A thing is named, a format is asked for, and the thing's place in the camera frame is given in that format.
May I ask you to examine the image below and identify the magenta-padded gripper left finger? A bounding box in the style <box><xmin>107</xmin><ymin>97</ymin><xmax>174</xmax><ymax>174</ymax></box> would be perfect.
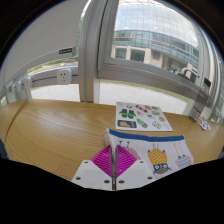
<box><xmin>70</xmin><ymin>144</ymin><xmax>115</xmax><ymax>192</ymax></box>

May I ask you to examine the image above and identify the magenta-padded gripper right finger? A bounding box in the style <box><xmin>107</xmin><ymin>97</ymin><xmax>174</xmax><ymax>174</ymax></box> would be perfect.
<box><xmin>114</xmin><ymin>144</ymin><xmax>157</xmax><ymax>192</ymax></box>

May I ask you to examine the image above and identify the white cartoon-print towel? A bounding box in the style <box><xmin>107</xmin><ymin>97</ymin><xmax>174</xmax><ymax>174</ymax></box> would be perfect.
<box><xmin>104</xmin><ymin>128</ymin><xmax>195</xmax><ymax>181</ymax></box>

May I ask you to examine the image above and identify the sticker sheet with green mittens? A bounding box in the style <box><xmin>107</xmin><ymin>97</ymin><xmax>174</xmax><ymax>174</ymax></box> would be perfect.
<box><xmin>115</xmin><ymin>101</ymin><xmax>174</xmax><ymax>132</ymax></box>

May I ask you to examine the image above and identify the small colourful sticker sheet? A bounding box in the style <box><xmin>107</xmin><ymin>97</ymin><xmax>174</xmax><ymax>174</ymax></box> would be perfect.
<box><xmin>197</xmin><ymin>116</ymin><xmax>212</xmax><ymax>131</ymax></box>

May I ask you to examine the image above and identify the small black label plate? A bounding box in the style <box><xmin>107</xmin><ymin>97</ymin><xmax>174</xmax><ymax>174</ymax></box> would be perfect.
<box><xmin>58</xmin><ymin>47</ymin><xmax>74</xmax><ymax>55</ymax></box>

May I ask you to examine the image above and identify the glass office building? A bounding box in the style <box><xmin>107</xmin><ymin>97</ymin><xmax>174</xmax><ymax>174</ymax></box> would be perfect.
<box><xmin>111</xmin><ymin>0</ymin><xmax>201</xmax><ymax>81</ymax></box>

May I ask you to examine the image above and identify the grey window frame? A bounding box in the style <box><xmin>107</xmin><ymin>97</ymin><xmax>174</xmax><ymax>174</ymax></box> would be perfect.
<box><xmin>78</xmin><ymin>0</ymin><xmax>214</xmax><ymax>113</ymax></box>

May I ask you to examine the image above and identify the white socket trunking rail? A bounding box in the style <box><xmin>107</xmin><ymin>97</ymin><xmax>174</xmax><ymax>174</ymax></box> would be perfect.
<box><xmin>0</xmin><ymin>64</ymin><xmax>81</xmax><ymax>104</ymax></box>

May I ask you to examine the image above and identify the grey window handle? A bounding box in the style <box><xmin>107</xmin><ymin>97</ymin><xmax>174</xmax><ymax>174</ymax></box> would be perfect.
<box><xmin>178</xmin><ymin>67</ymin><xmax>200</xmax><ymax>81</ymax></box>

